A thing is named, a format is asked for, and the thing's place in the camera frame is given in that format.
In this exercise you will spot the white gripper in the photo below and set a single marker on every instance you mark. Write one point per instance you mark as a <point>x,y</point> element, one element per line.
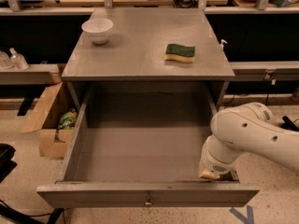
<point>214,162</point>

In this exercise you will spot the grey top drawer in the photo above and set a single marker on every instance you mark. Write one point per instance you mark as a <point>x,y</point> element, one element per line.
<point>139,145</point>

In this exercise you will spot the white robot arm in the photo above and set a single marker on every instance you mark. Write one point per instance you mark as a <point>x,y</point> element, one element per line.
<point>248,128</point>

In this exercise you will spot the grey drawer cabinet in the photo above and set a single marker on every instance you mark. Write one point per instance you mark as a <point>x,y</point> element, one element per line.
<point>131,63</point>

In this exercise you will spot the blue tape floor marker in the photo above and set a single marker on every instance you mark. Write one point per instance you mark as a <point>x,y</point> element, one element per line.
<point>248,218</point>

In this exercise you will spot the green yellow sponge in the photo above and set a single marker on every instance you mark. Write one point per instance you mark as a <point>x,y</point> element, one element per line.
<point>180,53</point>

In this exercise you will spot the white pump bottle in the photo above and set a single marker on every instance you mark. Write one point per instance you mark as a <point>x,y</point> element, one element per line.
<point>223,43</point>

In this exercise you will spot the green snack bag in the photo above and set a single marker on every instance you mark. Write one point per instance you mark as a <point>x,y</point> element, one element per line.
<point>68,120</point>

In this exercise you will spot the cardboard box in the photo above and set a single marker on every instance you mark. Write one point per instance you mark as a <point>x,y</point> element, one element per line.
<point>54,102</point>

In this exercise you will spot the white bowl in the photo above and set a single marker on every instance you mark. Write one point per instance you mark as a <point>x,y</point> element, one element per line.
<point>98,30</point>

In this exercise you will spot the clear sanitizer bottle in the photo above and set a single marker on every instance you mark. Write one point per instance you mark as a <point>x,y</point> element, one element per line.
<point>18,60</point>

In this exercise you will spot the clear bottle at edge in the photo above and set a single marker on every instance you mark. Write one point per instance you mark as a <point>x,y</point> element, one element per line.
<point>5,61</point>

